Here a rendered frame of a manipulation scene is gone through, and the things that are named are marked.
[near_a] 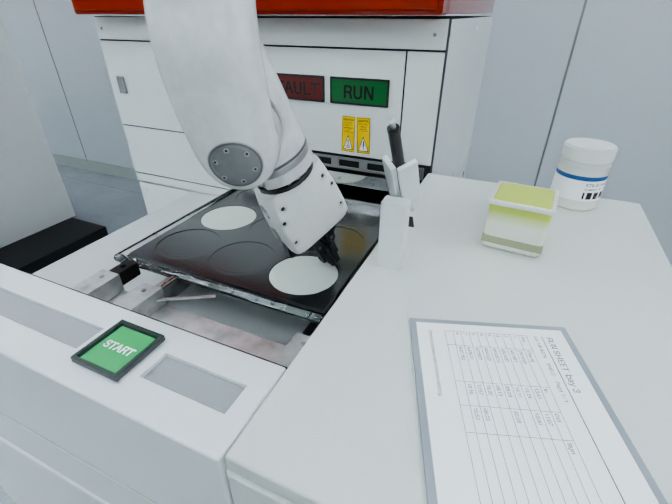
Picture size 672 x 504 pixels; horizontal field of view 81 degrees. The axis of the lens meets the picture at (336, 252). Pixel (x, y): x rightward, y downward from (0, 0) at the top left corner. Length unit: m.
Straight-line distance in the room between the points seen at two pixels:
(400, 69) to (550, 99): 1.54
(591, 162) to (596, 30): 1.57
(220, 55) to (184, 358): 0.25
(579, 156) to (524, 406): 0.43
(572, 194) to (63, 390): 0.68
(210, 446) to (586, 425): 0.27
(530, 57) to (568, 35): 0.16
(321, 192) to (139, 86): 0.72
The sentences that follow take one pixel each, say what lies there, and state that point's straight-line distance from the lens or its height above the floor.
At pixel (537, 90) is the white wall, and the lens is 2.24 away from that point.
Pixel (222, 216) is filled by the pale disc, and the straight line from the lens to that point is 0.77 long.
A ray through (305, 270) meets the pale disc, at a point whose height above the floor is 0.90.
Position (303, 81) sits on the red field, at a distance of 0.84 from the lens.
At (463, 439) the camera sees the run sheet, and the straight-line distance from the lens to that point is 0.32.
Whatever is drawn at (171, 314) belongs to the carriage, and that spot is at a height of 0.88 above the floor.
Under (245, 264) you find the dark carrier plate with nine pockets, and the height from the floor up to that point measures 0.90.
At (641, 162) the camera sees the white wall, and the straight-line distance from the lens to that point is 2.37.
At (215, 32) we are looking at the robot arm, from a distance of 0.33.
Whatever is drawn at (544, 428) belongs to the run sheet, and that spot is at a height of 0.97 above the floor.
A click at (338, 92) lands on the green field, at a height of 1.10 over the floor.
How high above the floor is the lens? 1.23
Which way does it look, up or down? 31 degrees down
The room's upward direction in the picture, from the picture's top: straight up
